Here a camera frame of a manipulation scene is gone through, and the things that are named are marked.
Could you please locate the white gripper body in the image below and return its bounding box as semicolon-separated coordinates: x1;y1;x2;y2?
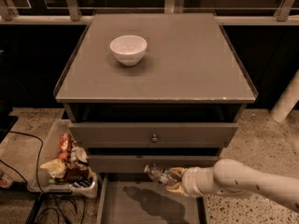
181;167;214;198

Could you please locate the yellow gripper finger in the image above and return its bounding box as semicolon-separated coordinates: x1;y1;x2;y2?
165;184;189;197
170;167;187;177

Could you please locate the clear plastic water bottle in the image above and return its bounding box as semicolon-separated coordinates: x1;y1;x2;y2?
144;163;181;187

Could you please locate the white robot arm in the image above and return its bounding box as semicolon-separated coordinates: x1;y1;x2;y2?
166;159;299;213

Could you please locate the brass top drawer knob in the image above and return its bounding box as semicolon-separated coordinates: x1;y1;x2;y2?
150;134;159;143

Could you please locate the bottom grey open drawer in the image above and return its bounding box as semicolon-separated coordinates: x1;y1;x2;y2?
97;174;209;224

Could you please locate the middle grey drawer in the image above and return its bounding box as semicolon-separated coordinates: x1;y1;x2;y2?
89;155;220;174

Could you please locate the grey drawer cabinet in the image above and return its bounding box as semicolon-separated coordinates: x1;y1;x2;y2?
52;12;259;224

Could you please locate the top grey drawer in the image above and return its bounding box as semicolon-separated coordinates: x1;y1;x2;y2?
69;122;238;148

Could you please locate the brown snack packet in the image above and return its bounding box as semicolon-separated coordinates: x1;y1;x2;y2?
63;163;90;182

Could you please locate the clear plastic storage bin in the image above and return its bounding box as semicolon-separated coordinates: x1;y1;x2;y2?
27;119;98;199

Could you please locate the red snack can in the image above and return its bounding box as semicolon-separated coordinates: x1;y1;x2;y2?
60;133;72;152

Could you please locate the yellow snack bag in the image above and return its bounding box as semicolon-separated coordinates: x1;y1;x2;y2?
40;159;66;178

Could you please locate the white ceramic bowl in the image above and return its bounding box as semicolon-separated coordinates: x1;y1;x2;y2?
109;35;148;66

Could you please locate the metal window railing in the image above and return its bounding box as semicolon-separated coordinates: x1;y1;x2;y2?
0;0;299;26

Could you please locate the red white floor object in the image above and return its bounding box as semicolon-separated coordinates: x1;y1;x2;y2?
0;172;13;189

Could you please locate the black cable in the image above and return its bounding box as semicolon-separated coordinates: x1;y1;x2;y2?
0;129;87;224

